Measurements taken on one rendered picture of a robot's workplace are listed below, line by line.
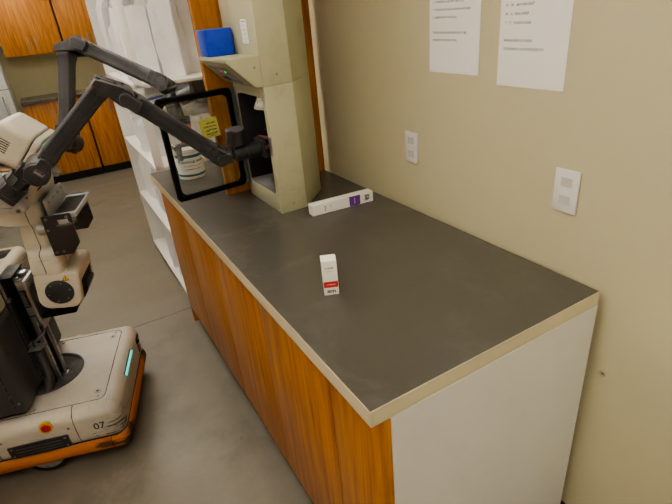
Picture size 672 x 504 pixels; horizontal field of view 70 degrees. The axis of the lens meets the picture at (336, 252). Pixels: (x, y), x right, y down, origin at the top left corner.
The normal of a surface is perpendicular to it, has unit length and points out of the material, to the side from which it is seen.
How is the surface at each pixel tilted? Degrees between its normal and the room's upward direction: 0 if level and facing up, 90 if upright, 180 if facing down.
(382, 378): 0
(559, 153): 90
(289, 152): 90
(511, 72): 90
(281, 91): 90
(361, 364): 0
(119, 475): 0
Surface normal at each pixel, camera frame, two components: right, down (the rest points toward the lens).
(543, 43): -0.86, 0.29
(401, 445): 0.51, 0.35
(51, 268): 0.24, 0.42
